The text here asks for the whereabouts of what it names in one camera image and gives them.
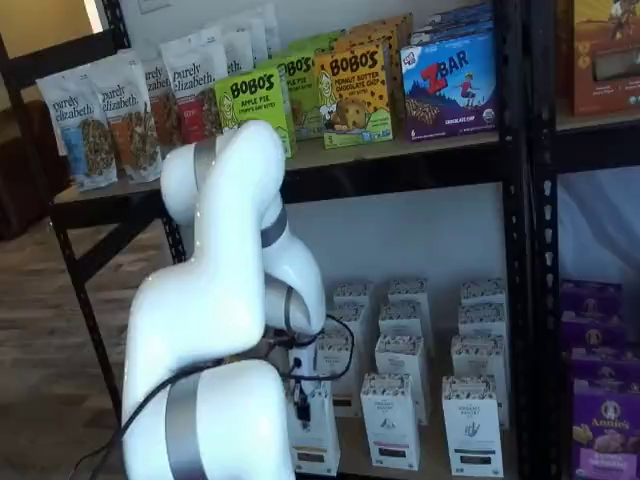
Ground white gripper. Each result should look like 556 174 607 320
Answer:
288 344 321 424

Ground white box yellow strip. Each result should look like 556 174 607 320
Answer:
314 332 362 419
333 281 375 311
324 303 372 342
287 380 343 472

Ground white box pink strip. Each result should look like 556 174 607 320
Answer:
388 278 430 307
374 333 430 426
378 302 431 342
359 372 422 471

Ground white box black strip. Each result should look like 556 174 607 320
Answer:
440 375 505 477
450 334 509 431
459 279 507 307
457 303 507 342

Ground black metal wood shelf rack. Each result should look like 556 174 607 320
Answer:
0 0 534 480
529 0 640 480

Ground purple Annie's box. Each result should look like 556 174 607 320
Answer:
569 344 640 396
559 279 624 326
571 378 640 480
562 312 634 361

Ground green Bobo's apple pie box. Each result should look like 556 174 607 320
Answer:
214 67 297 160

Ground yellow Bobo's peanut butter box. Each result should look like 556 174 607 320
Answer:
332 13 415 129
313 40 395 150

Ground purple ZBar box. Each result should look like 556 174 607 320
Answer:
399 33 500 143
410 3 495 47

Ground brown Annie's box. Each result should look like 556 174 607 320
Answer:
571 0 640 118

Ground orange label granola bag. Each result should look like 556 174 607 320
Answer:
97 49 167 185
141 54 186 151

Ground red label granola bag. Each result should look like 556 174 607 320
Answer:
159 28 229 149

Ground blue label granola bag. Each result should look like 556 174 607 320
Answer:
35 69 121 194

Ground pale plastic sheet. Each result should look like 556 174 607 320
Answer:
557 169 640 286

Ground white granola bag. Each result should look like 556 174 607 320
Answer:
219 24 256 76
247 3 281 66

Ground dark brown couch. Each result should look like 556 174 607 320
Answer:
0 99 59 241

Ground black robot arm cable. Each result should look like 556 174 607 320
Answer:
74 312 357 480

